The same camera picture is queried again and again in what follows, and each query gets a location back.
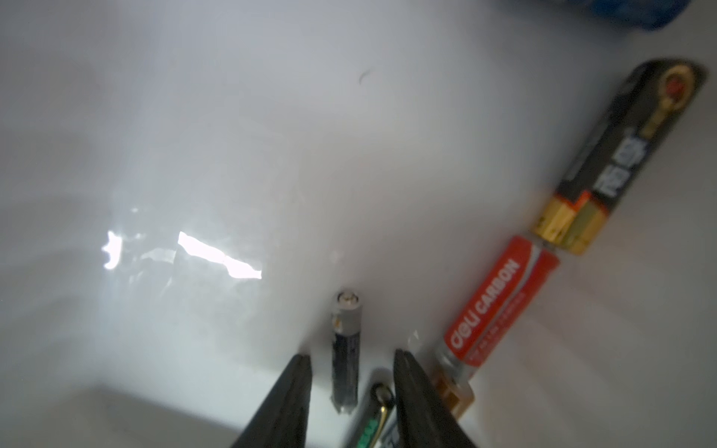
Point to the black gold AA battery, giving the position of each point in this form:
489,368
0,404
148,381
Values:
647,105

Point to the black green AAA battery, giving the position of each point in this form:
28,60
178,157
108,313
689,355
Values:
373,418

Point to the grey black AAA battery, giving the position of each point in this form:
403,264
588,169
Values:
346,329

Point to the white plastic storage box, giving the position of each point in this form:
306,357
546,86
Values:
185,185

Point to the orange AA battery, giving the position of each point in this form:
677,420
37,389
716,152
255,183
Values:
457,396

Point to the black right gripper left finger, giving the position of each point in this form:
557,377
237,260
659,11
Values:
282,419

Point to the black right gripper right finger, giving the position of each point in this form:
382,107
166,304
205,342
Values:
423,420

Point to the blue AAA battery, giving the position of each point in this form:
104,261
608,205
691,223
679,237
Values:
649,15

